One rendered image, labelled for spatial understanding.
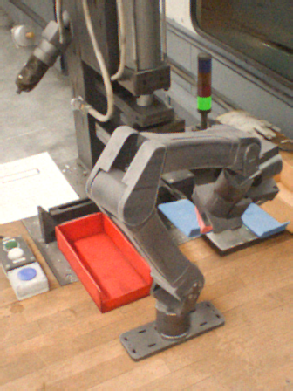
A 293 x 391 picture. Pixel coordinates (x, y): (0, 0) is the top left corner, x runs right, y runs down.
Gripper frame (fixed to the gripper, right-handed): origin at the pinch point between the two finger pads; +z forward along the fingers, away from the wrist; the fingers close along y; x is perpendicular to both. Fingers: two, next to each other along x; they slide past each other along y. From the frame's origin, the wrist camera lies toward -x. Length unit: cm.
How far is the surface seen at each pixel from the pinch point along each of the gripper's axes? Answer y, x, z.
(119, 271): 1.2, 15.0, 14.7
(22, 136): 185, -25, 209
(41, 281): 3.4, 31.8, 15.0
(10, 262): 11.3, 35.9, 19.4
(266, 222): 2.1, -20.6, 9.1
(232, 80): 75, -62, 46
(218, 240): 1.2, -7.9, 10.5
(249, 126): 42, -44, 28
